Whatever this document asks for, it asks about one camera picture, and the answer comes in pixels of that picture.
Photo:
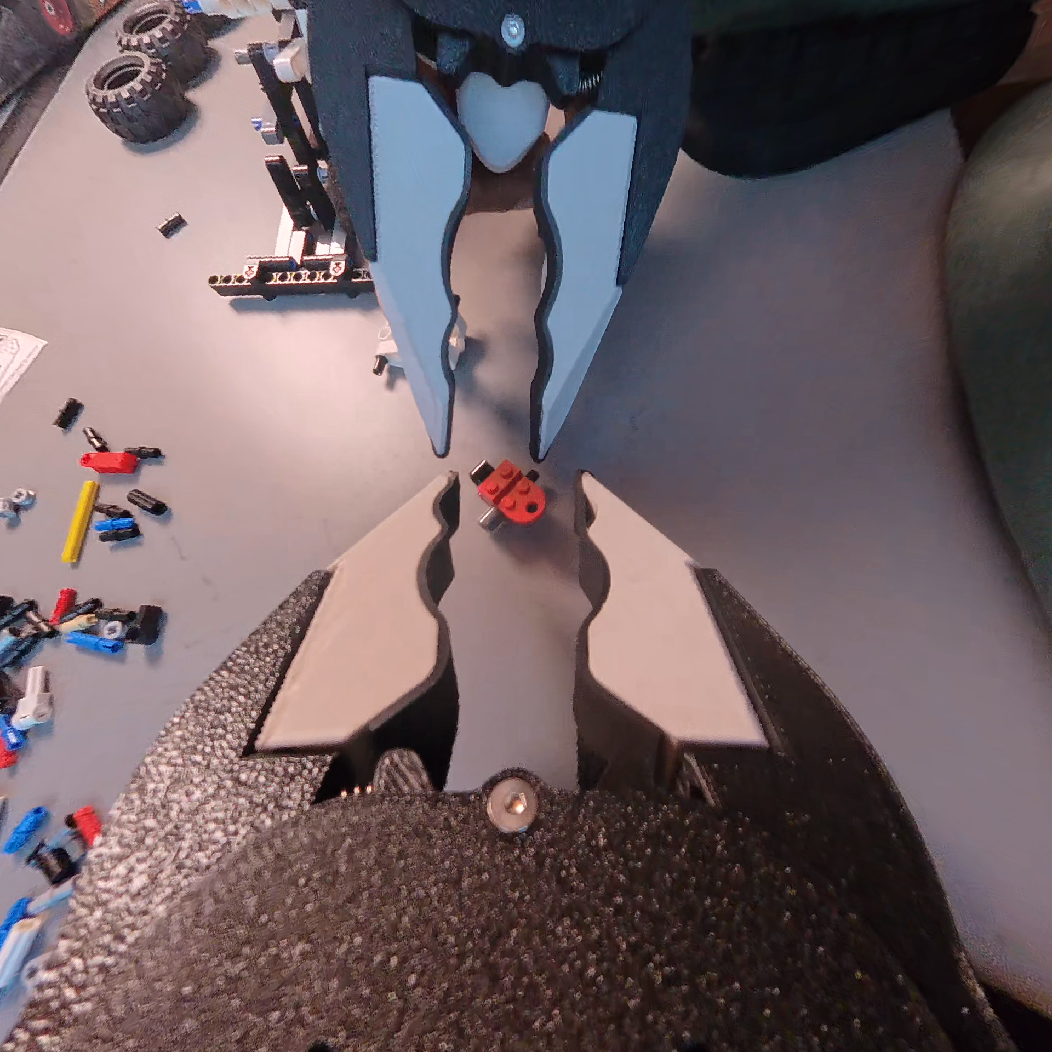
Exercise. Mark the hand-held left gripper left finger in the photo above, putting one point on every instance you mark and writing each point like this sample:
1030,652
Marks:
362,633

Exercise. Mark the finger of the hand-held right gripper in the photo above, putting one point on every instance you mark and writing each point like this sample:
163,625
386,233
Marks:
592,230
419,214

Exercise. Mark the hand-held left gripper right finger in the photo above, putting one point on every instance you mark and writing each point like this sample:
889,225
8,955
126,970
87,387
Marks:
666,641

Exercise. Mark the white toy brick piece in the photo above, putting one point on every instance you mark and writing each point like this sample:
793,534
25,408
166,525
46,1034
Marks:
390,346

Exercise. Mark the red toy brick piece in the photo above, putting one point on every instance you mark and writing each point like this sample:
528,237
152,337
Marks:
513,493

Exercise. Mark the pile of small toy bricks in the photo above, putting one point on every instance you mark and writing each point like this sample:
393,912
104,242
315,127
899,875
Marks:
96,638

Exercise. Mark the person's right forearm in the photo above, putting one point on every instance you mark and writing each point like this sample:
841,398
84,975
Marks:
822,83

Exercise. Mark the grey desk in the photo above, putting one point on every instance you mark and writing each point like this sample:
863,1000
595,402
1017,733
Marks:
789,411

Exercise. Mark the toy vehicle chassis build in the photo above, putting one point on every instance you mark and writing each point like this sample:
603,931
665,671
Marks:
304,181

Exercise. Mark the black toy tyre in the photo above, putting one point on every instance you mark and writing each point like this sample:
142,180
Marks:
135,99
168,36

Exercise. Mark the small black brick piece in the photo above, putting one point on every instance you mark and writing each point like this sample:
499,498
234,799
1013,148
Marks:
171,224

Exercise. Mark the toy set cardboard box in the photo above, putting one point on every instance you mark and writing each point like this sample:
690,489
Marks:
41,50

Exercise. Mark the printed instruction sheet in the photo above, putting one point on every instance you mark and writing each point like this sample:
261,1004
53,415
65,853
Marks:
17,362

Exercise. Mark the green sweatshirt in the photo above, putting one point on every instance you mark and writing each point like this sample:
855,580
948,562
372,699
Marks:
1011,329

